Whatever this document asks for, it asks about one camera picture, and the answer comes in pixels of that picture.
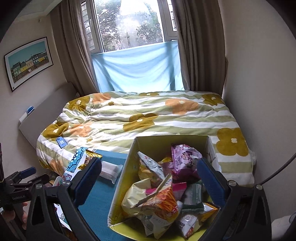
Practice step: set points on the pink purple snack bag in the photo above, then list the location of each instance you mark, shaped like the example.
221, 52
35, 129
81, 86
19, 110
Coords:
185, 160

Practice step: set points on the grey bed headboard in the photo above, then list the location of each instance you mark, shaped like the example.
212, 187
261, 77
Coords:
45, 113

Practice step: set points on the silver orange snack bag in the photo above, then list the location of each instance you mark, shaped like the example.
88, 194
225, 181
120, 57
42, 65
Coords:
149, 168

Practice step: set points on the orange chips bag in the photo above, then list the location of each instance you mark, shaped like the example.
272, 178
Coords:
161, 202

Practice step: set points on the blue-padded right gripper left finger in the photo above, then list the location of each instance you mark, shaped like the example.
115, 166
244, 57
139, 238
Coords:
43, 222

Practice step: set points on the clear white tissue pack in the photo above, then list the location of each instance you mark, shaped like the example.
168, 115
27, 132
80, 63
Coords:
110, 171

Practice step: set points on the light blue window cloth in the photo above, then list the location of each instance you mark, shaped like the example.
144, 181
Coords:
148, 68

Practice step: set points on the blue white bottle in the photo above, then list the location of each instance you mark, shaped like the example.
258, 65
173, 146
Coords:
27, 112

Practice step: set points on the dark green snack packet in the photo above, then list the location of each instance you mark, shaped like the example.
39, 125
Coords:
192, 198

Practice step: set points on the small blue tag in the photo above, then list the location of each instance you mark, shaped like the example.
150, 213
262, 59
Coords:
61, 142

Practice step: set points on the floral striped duvet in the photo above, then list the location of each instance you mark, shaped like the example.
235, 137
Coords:
111, 121

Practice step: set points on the window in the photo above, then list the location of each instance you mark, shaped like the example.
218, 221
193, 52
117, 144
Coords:
118, 25

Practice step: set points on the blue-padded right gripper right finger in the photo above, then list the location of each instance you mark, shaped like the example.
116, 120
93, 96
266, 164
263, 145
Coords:
243, 211

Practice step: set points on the right brown curtain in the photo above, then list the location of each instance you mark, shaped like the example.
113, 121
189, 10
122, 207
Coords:
201, 44

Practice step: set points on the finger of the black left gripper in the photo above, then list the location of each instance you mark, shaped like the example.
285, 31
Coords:
43, 179

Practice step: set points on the finger of the black blue-tipped left gripper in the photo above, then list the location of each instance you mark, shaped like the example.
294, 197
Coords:
26, 173

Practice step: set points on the framed house picture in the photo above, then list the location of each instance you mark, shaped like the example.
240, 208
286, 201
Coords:
27, 61

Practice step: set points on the gold brown snack bag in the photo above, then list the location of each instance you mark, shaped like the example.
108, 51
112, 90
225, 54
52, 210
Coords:
88, 157

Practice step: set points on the brown curtain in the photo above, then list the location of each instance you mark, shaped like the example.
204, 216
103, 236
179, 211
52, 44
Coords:
72, 46
201, 44

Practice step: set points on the white blue snack bag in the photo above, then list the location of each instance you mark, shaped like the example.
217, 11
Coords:
154, 225

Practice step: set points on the pale yellow snack bag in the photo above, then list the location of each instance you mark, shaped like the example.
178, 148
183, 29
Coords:
134, 194

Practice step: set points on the left brown curtain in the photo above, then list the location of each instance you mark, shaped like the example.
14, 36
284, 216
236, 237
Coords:
72, 46

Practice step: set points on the teal patterned blanket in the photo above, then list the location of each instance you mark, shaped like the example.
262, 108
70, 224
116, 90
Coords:
96, 208

